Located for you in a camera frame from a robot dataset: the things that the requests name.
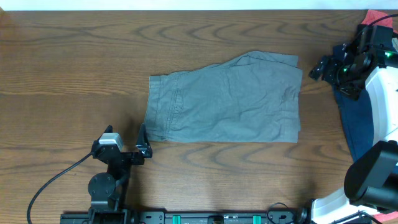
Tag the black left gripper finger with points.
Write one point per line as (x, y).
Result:
(109, 129)
(143, 143)

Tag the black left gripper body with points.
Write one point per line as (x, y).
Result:
(130, 160)

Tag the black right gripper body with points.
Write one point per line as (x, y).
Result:
(342, 76)

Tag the grey shorts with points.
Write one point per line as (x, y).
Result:
(251, 98)

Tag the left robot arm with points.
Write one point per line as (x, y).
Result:
(108, 189)

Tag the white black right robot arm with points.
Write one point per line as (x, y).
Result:
(370, 187)

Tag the navy blue garment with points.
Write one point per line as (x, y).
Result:
(357, 124)

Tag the red cloth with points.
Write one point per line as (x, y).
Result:
(378, 18)

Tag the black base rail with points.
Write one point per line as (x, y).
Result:
(202, 218)

